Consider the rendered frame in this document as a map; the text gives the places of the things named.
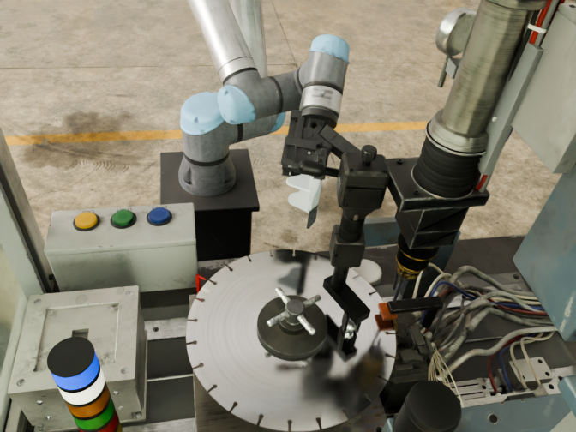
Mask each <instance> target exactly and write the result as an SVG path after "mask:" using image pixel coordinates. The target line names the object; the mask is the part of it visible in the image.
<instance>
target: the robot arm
mask: <svg viewBox="0 0 576 432"><path fill-rule="evenodd" d="M188 2H189V6H190V8H191V10H192V12H193V15H194V17H195V20H196V22H197V25H198V27H199V28H200V31H201V35H202V37H203V38H204V41H205V43H206V46H207V48H208V51H209V53H210V56H211V58H212V60H213V63H214V66H215V68H216V70H217V72H218V74H219V78H220V80H221V82H222V84H223V86H224V87H222V88H220V90H219V92H218V93H216V92H213V93H211V92H204V93H198V94H195V95H193V96H191V97H190V98H188V99H187V100H186V101H185V102H184V104H183V106H182V109H181V119H180V125H181V129H182V137H183V159H182V163H181V165H180V168H179V172H178V177H179V182H180V185H181V186H182V187H183V189H185V190H186V191H187V192H189V193H190V194H192V195H198V196H216V195H221V194H224V193H225V192H227V191H228V190H230V189H231V188H232V187H233V185H234V184H235V182H236V169H235V166H234V164H233V162H232V160H231V156H230V154H229V146H230V145H232V144H235V143H238V142H241V141H246V140H250V139H253V138H256V137H259V136H265V135H269V134H271V133H273V132H275V131H277V130H279V129H280V128H281V127H282V125H283V123H284V121H285V114H286V112H287V111H291V121H290V126H289V130H288V136H286V137H285V144H284V148H283V153H282V158H281V162H280V164H281V165H282V170H283V171H282V176H286V177H288V178H287V179H286V183H287V184H288V185H289V186H291V187H292V188H295V189H299V190H300V191H298V192H296V193H292V194H290V195H289V196H288V202H289V203H290V204H291V205H292V206H294V207H297V208H300V209H302V210H304V211H305V212H307V213H309V216H308V222H307V229H309V228H310V227H311V226H312V224H314V222H315V221H316V215H317V210H318V205H319V200H320V194H321V185H322V180H325V176H324V175H323V176H322V177H313V176H308V175H304V174H301V173H300V172H299V170H298V164H299V162H300V161H301V160H303V159H307V160H312V161H316V162H320V163H322V164H324V166H327V161H328V156H329V155H330V154H331V153H333V154H334V155H335V156H337V157H338V158H339V159H341V156H342V154H344V153H361V150H360V149H358V148H357V147H355V146H354V145H353V144H352V143H350V142H349V141H348V140H346V138H344V137H343V136H342V135H340V134H339V133H338V132H337V131H335V130H334V129H335V128H336V126H337V122H338V118H339V114H340V108H341V103H342V97H343V92H344V86H345V77H346V71H347V66H348V65H349V61H348V59H349V51H350V48H349V45H348V44H347V42H346V41H345V40H344V39H342V38H340V37H338V36H336V35H332V34H323V35H320V36H318V37H316V38H315V39H314V40H313V42H312V45H311V48H310V50H309V58H308V60H306V61H305V62H304V63H303V64H302V65H301V66H300V67H299V68H298V69H297V70H295V71H292V72H288V73H284V74H280V75H273V76H268V74H267V54H266V44H265V34H264V24H263V14H262V4H261V0H188Z"/></svg>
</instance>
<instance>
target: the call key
mask: <svg viewBox="0 0 576 432"><path fill-rule="evenodd" d="M97 221H98V220H97V217H96V215H95V214H94V213H90V212H84V213H80V214H79V215H78V216H77V217H76V218H75V223H76V226H77V227H79V228H82V229H86V228H90V227H92V226H94V225H95V224H96V223H97Z"/></svg>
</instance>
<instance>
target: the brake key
mask: <svg viewBox="0 0 576 432"><path fill-rule="evenodd" d="M169 218H170V214H169V212H168V210H167V209H165V208H163V207H156V208H154V209H153V210H151V211H150V213H149V220H150V221H151V222H153V223H155V224H161V223H164V222H166V221H167V220H168V219H169Z"/></svg>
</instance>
